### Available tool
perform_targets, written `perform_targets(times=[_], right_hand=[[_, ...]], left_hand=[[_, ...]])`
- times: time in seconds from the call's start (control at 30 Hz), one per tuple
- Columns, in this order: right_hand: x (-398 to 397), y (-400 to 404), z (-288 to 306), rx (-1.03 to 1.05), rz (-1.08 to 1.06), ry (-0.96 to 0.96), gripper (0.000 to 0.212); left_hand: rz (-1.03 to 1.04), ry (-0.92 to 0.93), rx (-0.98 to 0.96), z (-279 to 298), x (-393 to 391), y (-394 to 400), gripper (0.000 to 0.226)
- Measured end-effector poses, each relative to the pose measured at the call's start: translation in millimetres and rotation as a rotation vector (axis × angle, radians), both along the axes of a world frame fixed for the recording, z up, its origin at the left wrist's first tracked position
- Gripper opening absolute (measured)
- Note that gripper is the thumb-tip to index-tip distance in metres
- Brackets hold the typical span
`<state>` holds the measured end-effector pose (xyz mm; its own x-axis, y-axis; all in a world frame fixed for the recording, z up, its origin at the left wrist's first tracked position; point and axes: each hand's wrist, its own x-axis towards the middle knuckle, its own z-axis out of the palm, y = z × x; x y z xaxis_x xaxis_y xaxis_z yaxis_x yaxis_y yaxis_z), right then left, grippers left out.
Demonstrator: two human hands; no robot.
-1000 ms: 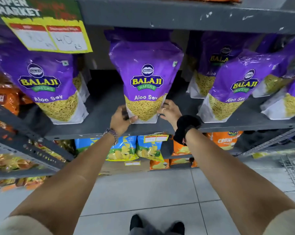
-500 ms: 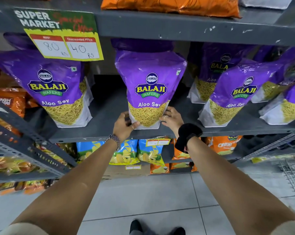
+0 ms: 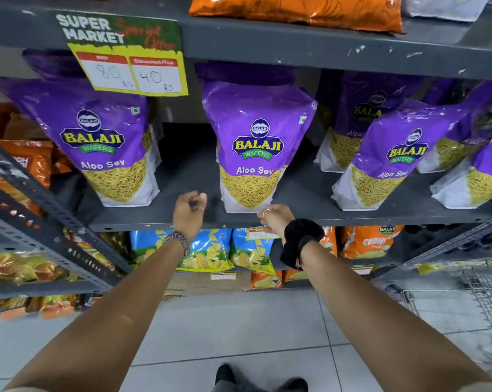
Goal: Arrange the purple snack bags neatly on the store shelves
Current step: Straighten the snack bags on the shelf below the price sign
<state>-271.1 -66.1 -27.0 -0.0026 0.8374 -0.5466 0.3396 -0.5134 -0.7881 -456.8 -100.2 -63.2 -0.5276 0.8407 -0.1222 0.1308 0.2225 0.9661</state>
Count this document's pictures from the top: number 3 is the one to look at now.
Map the person's right hand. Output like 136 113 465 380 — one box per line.
257 204 296 244

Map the person's left hand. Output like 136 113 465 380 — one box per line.
173 191 208 243

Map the person's left forearm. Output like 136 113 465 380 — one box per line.
4 239 186 392

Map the person's right forearm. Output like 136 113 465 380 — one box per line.
300 240 492 392

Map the black hair scrunchie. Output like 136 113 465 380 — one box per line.
280 219 326 271

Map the blue chips packet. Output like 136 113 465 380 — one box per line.
177 229 235 273
130 230 174 267
230 227 277 276

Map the brown cardboard box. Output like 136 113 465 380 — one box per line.
163 268 253 298

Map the row of purple snack packets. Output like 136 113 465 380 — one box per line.
0 49 492 215

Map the grey slotted metal shelf rack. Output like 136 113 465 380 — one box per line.
0 134 133 300

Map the black shoe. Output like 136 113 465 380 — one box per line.
282 377 309 392
214 364 237 392

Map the green yellow price sign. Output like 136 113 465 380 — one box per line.
54 11 189 98

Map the pile of orange snack packets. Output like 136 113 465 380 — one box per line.
0 102 73 219

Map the pile of yellow green packets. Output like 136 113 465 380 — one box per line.
0 251 81 285

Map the row of yellow orange packets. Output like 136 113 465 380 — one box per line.
0 294 104 321

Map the large orange snack packet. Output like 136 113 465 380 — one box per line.
188 0 404 34

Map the white snack packet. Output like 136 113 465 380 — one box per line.
401 0 492 23

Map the silver beaded bracelet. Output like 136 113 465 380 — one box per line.
163 230 191 258

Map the metal wire shopping cart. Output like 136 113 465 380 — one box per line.
386 253 492 366

